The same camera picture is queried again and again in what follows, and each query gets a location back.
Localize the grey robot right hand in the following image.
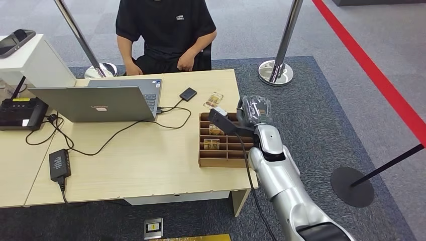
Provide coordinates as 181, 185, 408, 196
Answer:
237, 95, 273, 129

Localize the person's right hand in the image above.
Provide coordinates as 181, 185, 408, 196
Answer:
125, 61, 144, 76

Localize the person's left hand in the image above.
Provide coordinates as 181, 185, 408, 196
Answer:
177, 50, 197, 72

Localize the black card reader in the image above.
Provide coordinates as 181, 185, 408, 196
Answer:
179, 87, 197, 102

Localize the person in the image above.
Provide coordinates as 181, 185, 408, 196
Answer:
115, 0, 218, 76

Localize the black chair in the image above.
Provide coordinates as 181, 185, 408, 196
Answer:
199, 43, 212, 71

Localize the dark blue floor rug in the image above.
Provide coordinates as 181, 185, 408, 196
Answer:
0, 55, 418, 241

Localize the grey laptop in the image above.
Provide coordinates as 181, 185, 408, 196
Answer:
28, 78, 163, 123

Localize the cardboard compartment tray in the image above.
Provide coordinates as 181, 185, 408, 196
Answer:
198, 112, 255, 168

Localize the white desk leg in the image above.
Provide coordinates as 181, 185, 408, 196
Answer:
230, 187, 253, 217

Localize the white cabinet box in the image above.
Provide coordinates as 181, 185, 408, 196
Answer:
0, 34, 77, 89

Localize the white desk front panel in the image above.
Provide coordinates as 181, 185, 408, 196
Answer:
124, 190, 231, 206

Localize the black power adapter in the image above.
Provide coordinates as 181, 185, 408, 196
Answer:
49, 149, 71, 182

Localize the black router with antenna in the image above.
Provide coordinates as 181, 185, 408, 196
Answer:
0, 76, 49, 131

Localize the black handheld terminal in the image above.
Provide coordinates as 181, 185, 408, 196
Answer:
0, 29, 36, 59

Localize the red barrier belt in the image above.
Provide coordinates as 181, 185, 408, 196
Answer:
311, 0, 426, 147

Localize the yellow floor board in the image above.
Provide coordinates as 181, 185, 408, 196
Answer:
151, 233, 232, 241

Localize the metal floor socket box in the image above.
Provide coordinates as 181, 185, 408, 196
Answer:
144, 218, 164, 240

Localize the black card reader cable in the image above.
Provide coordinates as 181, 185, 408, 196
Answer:
156, 98, 184, 114

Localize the chrome stanchion post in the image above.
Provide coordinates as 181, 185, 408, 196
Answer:
53, 0, 118, 79
258, 0, 304, 86

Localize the long black laptop cable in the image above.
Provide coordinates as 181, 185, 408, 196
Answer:
47, 106, 193, 157

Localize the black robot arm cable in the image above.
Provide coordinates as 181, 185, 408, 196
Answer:
234, 133, 278, 241

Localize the looped black router cable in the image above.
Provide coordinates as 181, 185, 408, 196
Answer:
25, 114, 64, 146

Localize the black stanchion post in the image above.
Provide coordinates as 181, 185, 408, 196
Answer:
330, 143, 426, 208

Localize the black adapter power cable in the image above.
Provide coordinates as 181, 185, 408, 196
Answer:
58, 176, 69, 204

